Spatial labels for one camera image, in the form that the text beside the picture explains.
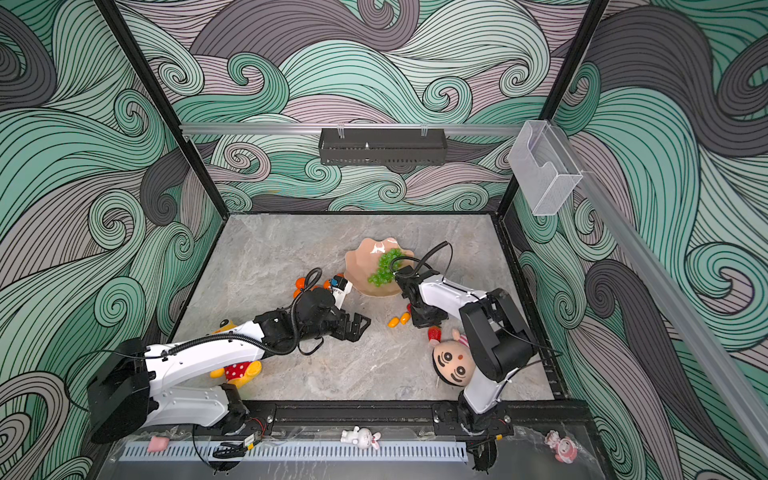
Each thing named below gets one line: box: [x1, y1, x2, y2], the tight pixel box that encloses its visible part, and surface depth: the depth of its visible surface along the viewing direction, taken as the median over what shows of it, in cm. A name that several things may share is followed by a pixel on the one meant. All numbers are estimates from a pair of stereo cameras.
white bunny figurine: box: [341, 426, 382, 450], surface depth 70 cm
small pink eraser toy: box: [147, 436, 170, 453], surface depth 70 cm
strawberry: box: [427, 325, 443, 342], surface depth 87 cm
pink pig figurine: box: [544, 429, 579, 464], surface depth 69 cm
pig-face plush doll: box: [430, 328, 476, 387], surface depth 76 cm
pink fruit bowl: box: [344, 238, 415, 297], surface depth 105 cm
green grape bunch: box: [368, 248, 405, 287], surface depth 100 cm
